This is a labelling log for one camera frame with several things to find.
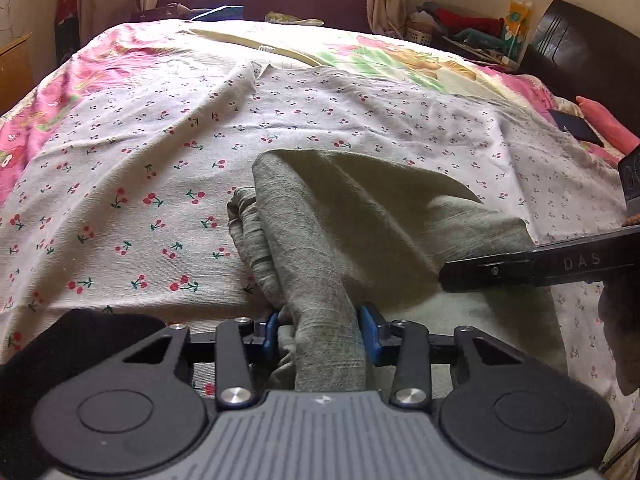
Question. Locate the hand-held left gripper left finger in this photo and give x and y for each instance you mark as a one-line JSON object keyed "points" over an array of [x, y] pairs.
{"points": [[272, 335]]}

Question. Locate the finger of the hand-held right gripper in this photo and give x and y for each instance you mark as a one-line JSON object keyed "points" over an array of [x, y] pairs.
{"points": [[500, 270]]}

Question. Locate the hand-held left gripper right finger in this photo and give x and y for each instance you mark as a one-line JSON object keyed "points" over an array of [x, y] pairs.
{"points": [[369, 335]]}

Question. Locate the light green pants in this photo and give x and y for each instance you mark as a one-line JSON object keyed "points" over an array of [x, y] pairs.
{"points": [[350, 220]]}

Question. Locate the person's right hand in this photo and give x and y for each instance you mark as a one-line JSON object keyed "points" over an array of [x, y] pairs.
{"points": [[625, 330]]}

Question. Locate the pink pillow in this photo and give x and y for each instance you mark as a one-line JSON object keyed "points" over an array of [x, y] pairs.
{"points": [[607, 122]]}

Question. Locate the black phone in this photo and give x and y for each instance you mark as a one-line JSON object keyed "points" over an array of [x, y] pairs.
{"points": [[575, 127]]}

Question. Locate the dark wooden headboard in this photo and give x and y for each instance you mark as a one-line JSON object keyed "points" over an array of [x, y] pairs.
{"points": [[575, 45]]}

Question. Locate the yellow green tissue pack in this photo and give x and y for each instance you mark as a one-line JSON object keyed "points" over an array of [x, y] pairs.
{"points": [[515, 25]]}

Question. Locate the teal cloth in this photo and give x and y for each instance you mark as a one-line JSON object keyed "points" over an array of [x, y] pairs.
{"points": [[480, 37]]}

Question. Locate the cherry print bed sheet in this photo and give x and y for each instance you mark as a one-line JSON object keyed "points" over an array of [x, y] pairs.
{"points": [[150, 160]]}

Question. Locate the red cloth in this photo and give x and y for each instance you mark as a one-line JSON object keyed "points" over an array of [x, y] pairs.
{"points": [[470, 22]]}

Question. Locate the pink cartoon print blanket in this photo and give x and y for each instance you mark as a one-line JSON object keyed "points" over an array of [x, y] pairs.
{"points": [[400, 55]]}

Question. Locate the white basket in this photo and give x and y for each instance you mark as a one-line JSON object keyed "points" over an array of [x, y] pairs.
{"points": [[419, 35]]}

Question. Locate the yellow green packet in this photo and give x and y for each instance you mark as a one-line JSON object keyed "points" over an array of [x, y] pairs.
{"points": [[295, 19]]}

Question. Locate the blue bag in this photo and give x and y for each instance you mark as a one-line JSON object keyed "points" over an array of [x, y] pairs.
{"points": [[220, 12]]}

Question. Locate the wooden cabinet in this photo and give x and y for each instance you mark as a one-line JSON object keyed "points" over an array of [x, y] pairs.
{"points": [[15, 75]]}

